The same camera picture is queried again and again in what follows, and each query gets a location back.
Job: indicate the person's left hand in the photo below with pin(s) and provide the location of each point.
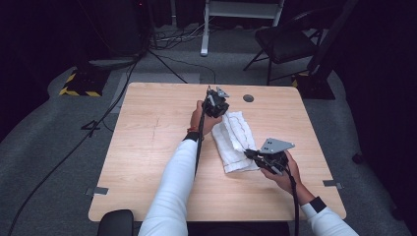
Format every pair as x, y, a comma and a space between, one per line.
200, 121

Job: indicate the grey tape strip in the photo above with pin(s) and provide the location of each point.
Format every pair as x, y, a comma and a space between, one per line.
332, 184
98, 190

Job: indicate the black chair armrest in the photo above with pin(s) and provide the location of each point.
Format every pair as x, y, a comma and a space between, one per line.
116, 223

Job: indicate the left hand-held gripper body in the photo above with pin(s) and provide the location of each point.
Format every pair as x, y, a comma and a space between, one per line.
214, 105

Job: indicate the person's right hand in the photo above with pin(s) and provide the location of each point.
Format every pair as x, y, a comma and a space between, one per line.
285, 182

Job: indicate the black slanted stand post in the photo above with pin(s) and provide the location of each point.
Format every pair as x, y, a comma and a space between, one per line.
331, 36

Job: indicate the yellow black striped base plate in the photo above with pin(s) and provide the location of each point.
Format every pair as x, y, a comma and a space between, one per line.
314, 88
83, 83

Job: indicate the black straight stand leg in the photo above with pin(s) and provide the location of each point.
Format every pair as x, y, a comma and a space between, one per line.
167, 66

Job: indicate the white metal stand frame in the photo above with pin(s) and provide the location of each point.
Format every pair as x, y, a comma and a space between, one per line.
205, 32

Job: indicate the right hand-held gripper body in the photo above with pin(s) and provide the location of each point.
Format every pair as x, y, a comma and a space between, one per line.
275, 157

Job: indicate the black folding chair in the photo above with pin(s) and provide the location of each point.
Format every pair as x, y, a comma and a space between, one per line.
285, 42

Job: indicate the white towel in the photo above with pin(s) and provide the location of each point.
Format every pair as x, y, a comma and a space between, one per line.
234, 137

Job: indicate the black caster wheel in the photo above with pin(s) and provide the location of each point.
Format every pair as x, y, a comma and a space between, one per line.
358, 158

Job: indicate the dark round table grommet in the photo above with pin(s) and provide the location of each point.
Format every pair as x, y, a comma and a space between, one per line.
248, 98

